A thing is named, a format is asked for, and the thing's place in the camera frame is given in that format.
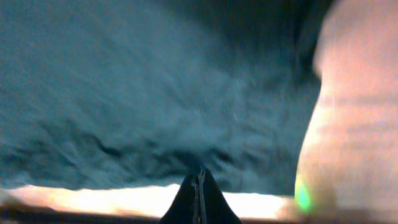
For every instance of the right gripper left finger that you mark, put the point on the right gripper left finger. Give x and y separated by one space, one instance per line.
182 208

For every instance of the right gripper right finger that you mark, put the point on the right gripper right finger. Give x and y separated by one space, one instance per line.
214 208

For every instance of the black shorts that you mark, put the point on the black shorts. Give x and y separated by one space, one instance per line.
113 94

